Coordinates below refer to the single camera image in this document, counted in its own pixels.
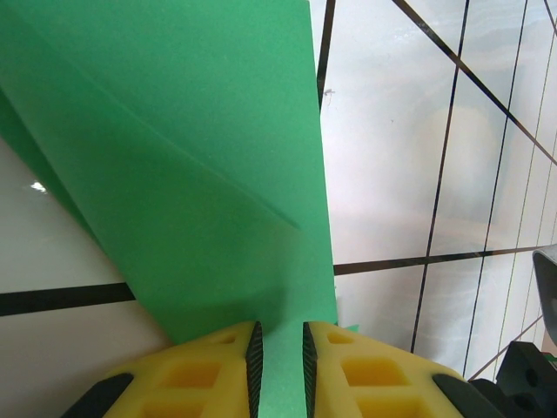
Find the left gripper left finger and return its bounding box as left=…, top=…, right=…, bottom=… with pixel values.
left=60, top=320, right=265, bottom=418

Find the green cloth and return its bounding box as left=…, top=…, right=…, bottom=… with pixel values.
left=0, top=0, right=362, bottom=418

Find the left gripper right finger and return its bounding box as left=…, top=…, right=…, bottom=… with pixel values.
left=302, top=320, right=507, bottom=418

